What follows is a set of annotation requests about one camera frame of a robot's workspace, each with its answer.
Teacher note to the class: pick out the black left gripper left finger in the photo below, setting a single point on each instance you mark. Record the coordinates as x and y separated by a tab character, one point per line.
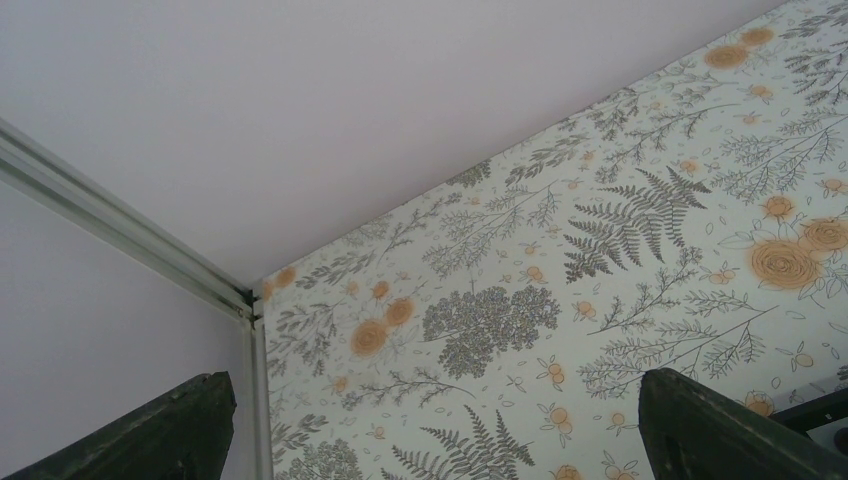
185	433

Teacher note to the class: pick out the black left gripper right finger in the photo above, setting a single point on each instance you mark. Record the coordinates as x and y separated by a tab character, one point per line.
690	431

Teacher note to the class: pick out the black white chess board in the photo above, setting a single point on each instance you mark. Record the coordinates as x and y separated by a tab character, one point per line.
822	420

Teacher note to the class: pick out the floral patterned table mat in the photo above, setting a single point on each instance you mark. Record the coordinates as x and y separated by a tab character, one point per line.
498	326

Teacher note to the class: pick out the aluminium corner frame post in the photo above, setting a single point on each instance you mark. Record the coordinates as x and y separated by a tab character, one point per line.
102	310

